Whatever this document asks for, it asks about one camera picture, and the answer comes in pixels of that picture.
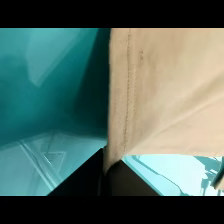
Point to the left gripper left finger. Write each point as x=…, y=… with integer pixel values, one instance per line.
x=85, y=180

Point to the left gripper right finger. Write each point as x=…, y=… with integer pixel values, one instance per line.
x=130, y=181

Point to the beige garment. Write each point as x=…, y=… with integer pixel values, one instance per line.
x=166, y=90

